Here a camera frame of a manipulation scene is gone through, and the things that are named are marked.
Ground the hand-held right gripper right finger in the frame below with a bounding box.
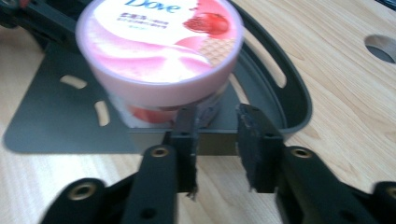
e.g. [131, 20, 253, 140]
[236, 104, 286, 194]

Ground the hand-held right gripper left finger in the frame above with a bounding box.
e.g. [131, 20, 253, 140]
[163, 105, 200, 201]

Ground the pink lidded jar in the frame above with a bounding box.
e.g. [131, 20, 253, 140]
[75, 0, 245, 130]

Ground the black fan-shaped slotted rack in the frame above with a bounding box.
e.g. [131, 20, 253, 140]
[3, 0, 314, 156]

